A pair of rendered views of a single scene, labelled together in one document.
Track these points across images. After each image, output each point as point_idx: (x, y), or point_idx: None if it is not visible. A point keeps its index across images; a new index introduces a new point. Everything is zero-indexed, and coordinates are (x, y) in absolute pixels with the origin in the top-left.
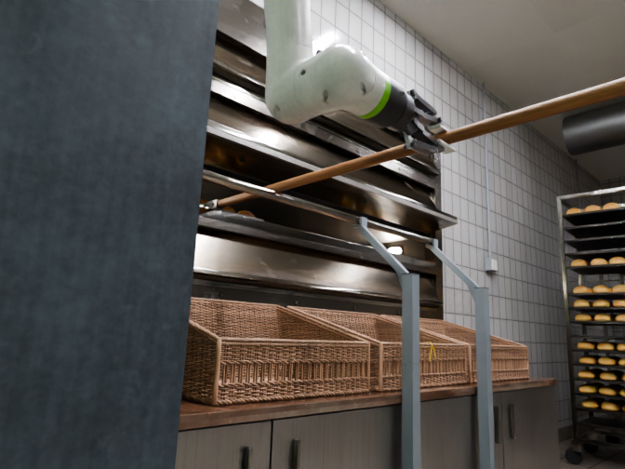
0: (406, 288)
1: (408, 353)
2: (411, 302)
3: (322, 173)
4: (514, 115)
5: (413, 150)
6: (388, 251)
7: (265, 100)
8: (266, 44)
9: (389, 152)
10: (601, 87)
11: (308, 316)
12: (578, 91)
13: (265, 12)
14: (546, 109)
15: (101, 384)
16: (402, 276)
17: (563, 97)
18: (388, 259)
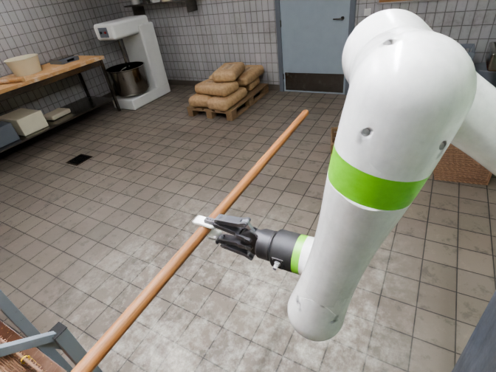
0: (67, 342)
1: (96, 370)
2: (79, 345)
3: (104, 356)
4: (241, 193)
5: (239, 254)
6: (11, 343)
7: (331, 337)
8: (347, 298)
9: (179, 265)
10: (262, 166)
11: None
12: (256, 170)
13: (362, 274)
14: (249, 184)
15: None
16: (56, 340)
17: (253, 175)
18: (21, 348)
